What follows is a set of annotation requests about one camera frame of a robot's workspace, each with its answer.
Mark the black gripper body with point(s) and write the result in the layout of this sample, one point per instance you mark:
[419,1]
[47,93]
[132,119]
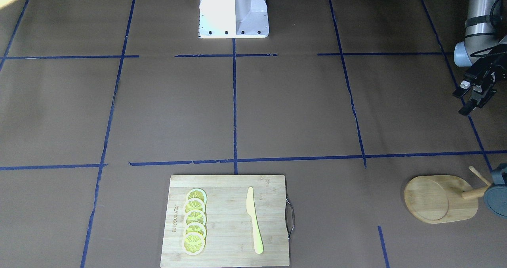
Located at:
[489,74]

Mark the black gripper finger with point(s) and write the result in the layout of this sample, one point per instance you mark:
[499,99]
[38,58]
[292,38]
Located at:
[463,88]
[477,100]

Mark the blue ceramic mug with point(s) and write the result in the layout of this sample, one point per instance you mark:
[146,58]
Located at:
[495,197]

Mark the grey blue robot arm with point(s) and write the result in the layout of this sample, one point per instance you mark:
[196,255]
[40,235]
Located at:
[482,52]

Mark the wooden mug rack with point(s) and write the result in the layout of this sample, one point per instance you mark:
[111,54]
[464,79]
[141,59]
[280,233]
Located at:
[437,199]

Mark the yellow plastic knife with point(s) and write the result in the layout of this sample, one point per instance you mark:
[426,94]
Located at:
[251,211]

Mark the bamboo cutting board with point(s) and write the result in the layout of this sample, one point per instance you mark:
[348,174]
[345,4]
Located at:
[229,239]

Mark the lemon slice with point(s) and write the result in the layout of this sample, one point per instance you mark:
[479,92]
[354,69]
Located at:
[194,204]
[198,193]
[195,215]
[196,227]
[193,243]

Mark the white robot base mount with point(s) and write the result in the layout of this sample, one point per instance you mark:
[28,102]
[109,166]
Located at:
[228,19]

